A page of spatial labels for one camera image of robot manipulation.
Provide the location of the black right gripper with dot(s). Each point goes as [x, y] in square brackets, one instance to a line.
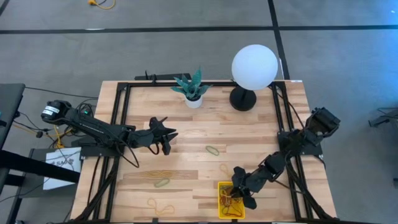
[253, 182]

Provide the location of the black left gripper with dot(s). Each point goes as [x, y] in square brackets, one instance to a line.
[144, 138]

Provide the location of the red rubber band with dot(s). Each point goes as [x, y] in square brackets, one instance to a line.
[230, 214]
[154, 153]

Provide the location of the yellow rubber band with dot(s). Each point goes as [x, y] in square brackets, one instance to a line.
[155, 207]
[161, 174]
[224, 170]

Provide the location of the green rubber band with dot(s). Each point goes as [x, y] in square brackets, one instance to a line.
[206, 147]
[155, 185]

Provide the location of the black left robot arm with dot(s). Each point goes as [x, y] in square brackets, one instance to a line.
[93, 127]

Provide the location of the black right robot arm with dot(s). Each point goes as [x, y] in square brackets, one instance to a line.
[320, 123]

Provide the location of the yellow slotted plastic bin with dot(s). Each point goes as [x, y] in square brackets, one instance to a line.
[219, 205]

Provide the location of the snake plant in white pot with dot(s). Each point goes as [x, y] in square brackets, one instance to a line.
[193, 102]

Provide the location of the black device with antennas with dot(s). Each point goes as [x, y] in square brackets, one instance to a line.
[168, 76]

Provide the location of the white printed paper sheet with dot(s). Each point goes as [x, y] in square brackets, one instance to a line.
[63, 168]

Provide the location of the white globe lamp black base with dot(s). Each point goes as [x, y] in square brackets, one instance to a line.
[255, 67]

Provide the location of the black stand beam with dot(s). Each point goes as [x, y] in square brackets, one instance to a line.
[37, 166]

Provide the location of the black side desk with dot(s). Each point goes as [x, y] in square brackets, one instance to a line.
[9, 109]

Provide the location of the black floor stand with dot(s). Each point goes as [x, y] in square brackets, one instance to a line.
[385, 118]

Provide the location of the black aluminium table frame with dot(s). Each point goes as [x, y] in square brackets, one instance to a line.
[217, 83]

